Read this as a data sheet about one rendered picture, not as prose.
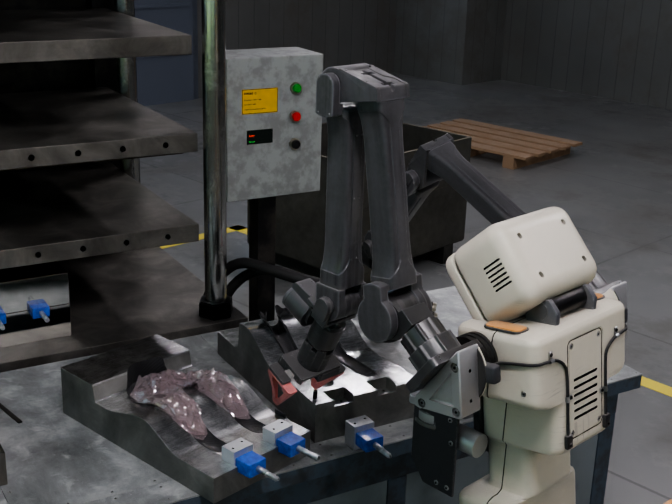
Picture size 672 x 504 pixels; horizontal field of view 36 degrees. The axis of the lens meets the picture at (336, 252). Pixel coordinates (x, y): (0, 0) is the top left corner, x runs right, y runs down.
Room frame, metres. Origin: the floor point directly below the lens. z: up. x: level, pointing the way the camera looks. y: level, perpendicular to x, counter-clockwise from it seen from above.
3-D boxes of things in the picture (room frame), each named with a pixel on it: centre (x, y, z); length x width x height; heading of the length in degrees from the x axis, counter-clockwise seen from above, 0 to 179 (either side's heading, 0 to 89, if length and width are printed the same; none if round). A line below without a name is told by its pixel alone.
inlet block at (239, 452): (1.70, 0.14, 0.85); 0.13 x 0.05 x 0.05; 48
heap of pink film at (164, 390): (1.92, 0.30, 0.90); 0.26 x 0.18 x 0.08; 48
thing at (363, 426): (1.86, -0.09, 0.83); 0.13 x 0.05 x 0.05; 33
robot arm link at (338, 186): (1.66, -0.01, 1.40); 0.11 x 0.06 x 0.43; 135
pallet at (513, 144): (8.16, -1.22, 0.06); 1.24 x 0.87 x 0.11; 45
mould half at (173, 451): (1.92, 0.31, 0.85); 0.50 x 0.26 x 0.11; 48
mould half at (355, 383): (2.18, 0.05, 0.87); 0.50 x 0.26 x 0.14; 31
